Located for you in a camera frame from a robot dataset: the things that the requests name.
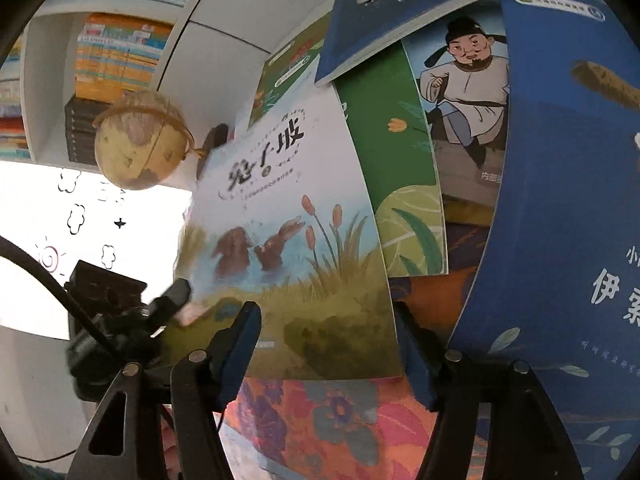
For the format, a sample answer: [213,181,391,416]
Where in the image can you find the black lettering wall decal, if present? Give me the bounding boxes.
[96,182,127,206]

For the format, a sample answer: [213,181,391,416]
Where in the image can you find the antique yellow globe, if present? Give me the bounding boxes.
[92,89,231,192]

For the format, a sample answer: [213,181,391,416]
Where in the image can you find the floral quilted mat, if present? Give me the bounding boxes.
[220,210,501,480]

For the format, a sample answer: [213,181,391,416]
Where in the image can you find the navy blue book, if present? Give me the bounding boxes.
[314,0,533,86]

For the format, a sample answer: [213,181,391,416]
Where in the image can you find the large blue book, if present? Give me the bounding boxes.
[446,0,640,480]

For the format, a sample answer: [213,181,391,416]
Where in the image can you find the light green cabbage book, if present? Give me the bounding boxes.
[334,40,449,278]

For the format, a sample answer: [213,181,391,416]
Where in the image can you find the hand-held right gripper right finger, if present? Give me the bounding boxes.
[396,302,583,480]

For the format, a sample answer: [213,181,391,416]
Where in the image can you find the red sun wall decal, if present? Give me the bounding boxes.
[34,236,67,274]

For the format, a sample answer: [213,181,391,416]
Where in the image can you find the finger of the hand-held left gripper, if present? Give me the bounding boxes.
[142,279,194,334]

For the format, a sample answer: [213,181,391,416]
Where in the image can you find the white bookcase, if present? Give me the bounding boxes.
[0,0,351,193]

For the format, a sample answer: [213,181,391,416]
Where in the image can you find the row of yellow books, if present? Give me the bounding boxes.
[74,12,176,102]

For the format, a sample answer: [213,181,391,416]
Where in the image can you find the white book with rabbits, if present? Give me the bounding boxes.
[174,91,405,381]

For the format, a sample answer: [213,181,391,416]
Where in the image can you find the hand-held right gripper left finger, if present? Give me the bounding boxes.
[65,302,263,480]

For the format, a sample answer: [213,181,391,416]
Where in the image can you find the row of mixed colour books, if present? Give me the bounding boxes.
[0,35,32,162]

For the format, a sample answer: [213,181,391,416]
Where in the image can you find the pale blue robed man book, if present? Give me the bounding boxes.
[402,15,512,211]

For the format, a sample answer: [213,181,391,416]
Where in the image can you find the black cable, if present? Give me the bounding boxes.
[0,234,128,366]

